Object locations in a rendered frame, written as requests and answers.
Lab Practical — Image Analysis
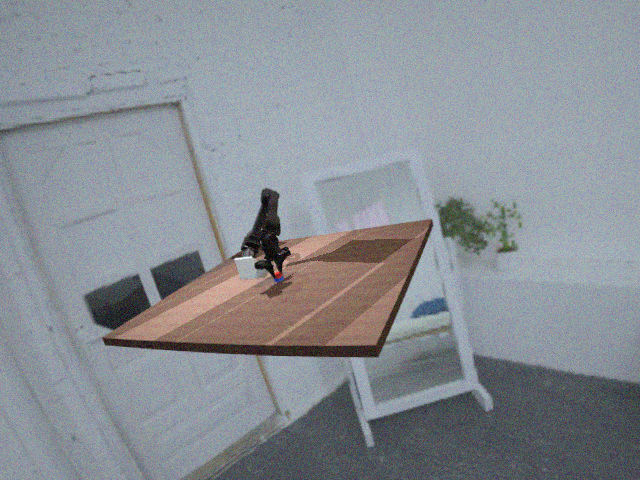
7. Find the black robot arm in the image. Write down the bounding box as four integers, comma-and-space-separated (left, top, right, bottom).
241, 188, 289, 261

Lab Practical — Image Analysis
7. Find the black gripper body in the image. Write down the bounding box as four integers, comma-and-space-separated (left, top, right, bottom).
255, 246, 291, 270

